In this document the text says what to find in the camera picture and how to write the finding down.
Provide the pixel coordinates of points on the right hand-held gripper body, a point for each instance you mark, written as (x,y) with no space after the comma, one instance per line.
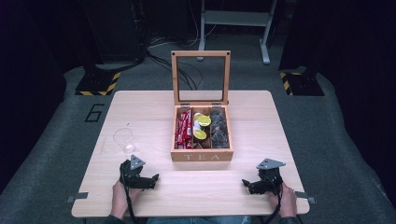
(269,180)

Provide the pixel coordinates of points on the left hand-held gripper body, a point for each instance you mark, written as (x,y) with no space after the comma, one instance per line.
(134,179)

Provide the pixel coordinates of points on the person's left hand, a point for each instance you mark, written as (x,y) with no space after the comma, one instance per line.
(121,199)

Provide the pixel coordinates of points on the person's right hand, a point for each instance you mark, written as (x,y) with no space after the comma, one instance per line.
(286,202)

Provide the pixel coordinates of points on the grey table edge clip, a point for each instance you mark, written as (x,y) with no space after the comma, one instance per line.
(77,196)
(303,196)

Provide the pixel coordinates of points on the clear glass cup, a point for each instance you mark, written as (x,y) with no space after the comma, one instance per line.
(123,139)

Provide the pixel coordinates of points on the red sachet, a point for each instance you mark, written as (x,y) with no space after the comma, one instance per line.
(179,133)
(188,126)

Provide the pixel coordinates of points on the wooden tea box with lid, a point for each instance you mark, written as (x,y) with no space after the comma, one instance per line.
(202,156)

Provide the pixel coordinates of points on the pile of dark tea bags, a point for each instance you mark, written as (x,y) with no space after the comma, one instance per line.
(220,130)

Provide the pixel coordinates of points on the person's legs in jeans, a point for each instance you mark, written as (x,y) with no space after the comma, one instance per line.
(199,220)

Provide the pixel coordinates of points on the white capsule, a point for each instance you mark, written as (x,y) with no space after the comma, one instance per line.
(196,125)

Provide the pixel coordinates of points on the black yellow striped stand base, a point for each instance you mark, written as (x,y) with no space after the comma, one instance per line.
(98,84)
(303,84)

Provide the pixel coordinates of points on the white metal stand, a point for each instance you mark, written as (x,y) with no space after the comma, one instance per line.
(236,18)

